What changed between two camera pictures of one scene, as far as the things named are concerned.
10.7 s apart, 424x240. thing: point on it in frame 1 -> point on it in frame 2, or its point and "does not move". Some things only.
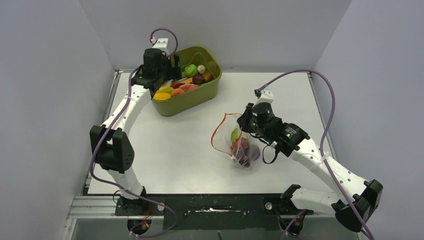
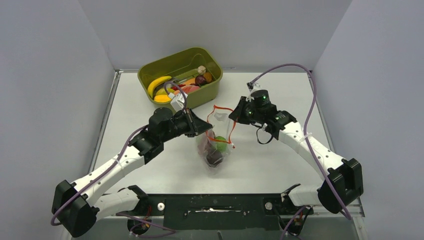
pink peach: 189,87 does not move
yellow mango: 161,96 does not move
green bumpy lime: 190,70 -> 222,147
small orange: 207,76 does not move
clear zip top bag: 229,137 -> 213,145
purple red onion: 255,152 -> 214,157
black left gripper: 174,72 -> 195,125
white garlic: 201,69 does not move
